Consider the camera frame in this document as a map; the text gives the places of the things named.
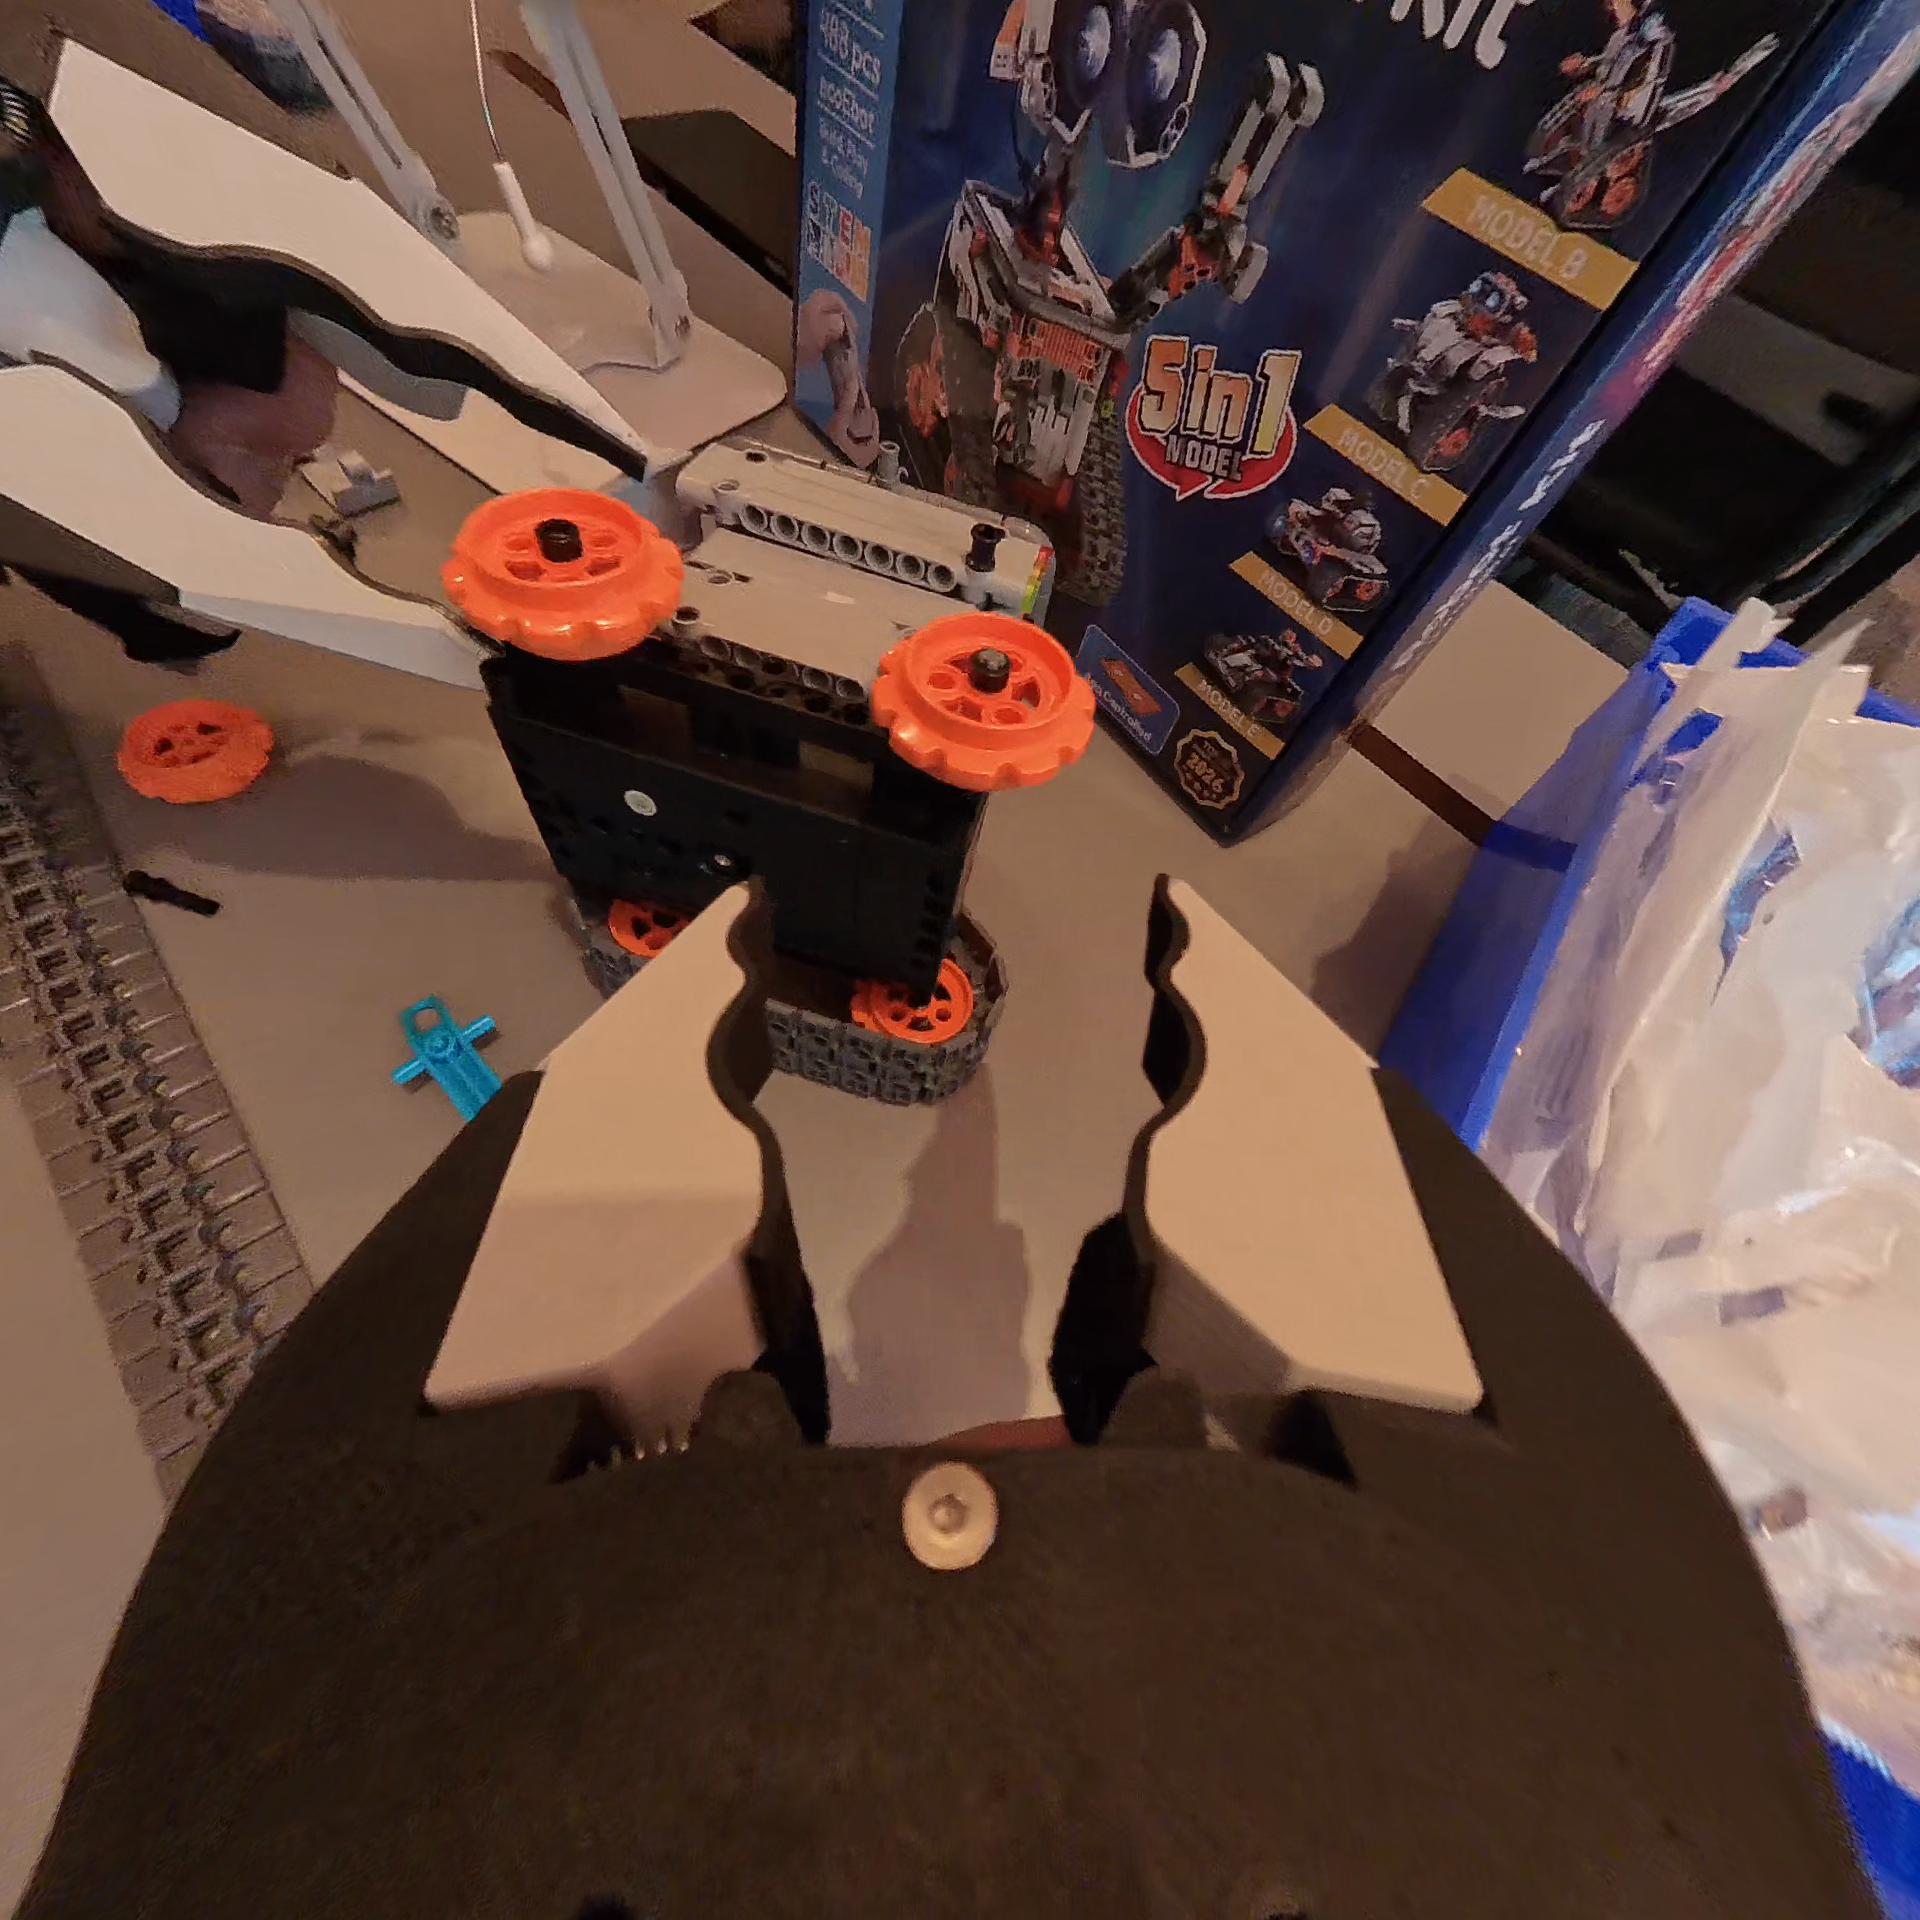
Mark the orange gear wheel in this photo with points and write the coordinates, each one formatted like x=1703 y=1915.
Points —
x=979 y=716
x=198 y=752
x=574 y=584

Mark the robot kit box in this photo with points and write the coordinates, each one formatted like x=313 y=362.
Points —
x=1350 y=302

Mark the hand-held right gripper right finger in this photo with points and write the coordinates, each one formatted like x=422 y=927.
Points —
x=1309 y=1231

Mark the white book stand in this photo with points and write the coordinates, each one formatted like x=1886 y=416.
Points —
x=646 y=347

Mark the grey toy robot vehicle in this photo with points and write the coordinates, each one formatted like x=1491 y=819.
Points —
x=721 y=809

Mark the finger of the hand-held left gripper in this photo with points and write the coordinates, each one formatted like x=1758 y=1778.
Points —
x=274 y=227
x=124 y=526

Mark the black pin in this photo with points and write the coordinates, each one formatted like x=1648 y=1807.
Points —
x=171 y=893

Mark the teal plastic wrench tool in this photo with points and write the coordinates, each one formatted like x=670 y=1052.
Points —
x=451 y=1054

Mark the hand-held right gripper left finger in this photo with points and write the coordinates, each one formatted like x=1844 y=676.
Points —
x=602 y=1231

